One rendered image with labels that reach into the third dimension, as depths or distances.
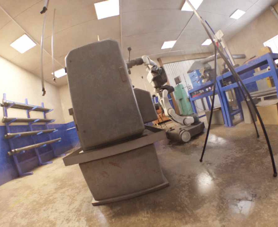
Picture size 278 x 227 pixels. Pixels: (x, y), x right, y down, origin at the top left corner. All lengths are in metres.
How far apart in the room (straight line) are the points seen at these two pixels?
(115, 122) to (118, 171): 0.38
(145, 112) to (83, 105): 0.46
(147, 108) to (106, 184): 0.68
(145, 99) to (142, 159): 0.46
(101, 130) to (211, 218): 0.86
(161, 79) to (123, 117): 1.43
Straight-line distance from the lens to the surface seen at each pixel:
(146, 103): 0.98
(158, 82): 2.15
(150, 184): 1.07
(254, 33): 7.72
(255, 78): 1.80
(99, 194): 1.13
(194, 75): 3.10
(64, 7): 3.40
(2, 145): 3.77
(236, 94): 2.64
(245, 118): 2.28
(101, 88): 0.91
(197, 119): 2.45
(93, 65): 0.98
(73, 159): 1.03
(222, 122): 2.62
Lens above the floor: 0.61
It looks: 1 degrees up
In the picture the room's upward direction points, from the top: 17 degrees counter-clockwise
